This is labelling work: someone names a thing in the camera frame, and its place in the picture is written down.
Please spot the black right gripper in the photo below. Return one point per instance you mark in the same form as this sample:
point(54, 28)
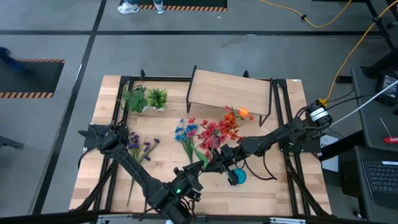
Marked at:
point(229, 155)

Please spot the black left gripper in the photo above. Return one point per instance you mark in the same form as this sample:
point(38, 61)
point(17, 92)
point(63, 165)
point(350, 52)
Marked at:
point(189, 182)

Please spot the dark red artificial tulip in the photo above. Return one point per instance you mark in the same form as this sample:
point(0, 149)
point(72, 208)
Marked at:
point(215, 143)

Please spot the blue glass vase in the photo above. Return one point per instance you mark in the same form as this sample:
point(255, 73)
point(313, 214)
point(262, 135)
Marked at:
point(242, 176)

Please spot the red and orange flower bunch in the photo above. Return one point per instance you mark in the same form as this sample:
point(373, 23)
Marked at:
point(212, 127)

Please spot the blue artificial flower bunch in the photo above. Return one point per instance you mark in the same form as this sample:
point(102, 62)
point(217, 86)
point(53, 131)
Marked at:
point(189, 128)

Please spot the orange artificial flower bunch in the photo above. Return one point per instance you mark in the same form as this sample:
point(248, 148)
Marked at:
point(230, 123)

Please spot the orange artificial tulip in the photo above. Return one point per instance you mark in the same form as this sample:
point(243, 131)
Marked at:
point(243, 112)

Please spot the purple artificial flower bunch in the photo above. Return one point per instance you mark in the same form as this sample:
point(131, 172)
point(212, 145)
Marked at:
point(134, 145)

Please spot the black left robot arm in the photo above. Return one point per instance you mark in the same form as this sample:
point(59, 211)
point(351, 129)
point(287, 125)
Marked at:
point(136, 174)

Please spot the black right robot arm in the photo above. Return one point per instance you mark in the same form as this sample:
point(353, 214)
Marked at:
point(280, 137)

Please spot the small-leaf plant in white pot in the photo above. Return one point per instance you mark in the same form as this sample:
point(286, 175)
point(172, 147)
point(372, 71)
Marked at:
point(157, 98)

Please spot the broad-leaf plant in white pot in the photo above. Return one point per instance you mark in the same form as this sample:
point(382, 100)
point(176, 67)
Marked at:
point(135, 99)

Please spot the white paper sheet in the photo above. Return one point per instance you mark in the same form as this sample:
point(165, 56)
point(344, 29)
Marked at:
point(332, 161)

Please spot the dark grey desk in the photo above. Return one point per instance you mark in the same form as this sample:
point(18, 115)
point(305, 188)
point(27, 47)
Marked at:
point(351, 186)
point(370, 124)

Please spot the black aluminium beam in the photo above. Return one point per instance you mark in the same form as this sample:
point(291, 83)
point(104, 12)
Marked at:
point(46, 217)

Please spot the white rod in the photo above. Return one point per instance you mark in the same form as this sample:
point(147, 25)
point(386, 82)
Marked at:
point(363, 104)

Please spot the black laptop keyboard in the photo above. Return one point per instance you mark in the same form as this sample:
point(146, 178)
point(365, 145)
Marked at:
point(382, 180)

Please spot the black hazard-striped floor mat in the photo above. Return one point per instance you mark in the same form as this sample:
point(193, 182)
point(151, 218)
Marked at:
point(28, 81)
point(186, 2)

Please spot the person's shoe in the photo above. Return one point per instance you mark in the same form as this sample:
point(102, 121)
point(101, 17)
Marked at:
point(129, 7)
point(159, 6)

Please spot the black screen device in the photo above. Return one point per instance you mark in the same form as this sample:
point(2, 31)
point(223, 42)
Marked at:
point(387, 90)

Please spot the grey furniture foot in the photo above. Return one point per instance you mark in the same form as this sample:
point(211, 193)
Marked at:
point(9, 142)

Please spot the black stand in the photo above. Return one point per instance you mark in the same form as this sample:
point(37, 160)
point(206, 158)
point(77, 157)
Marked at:
point(382, 63)

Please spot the person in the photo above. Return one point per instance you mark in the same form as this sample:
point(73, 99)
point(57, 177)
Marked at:
point(11, 60)

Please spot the wooden shelf with black frame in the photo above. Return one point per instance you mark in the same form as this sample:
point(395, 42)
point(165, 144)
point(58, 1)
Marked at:
point(228, 91)

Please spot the silver corner bracket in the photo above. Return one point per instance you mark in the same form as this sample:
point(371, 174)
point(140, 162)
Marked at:
point(287, 221)
point(116, 218)

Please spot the black aluminium table frame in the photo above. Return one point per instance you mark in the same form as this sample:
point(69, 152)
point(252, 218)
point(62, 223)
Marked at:
point(161, 78)

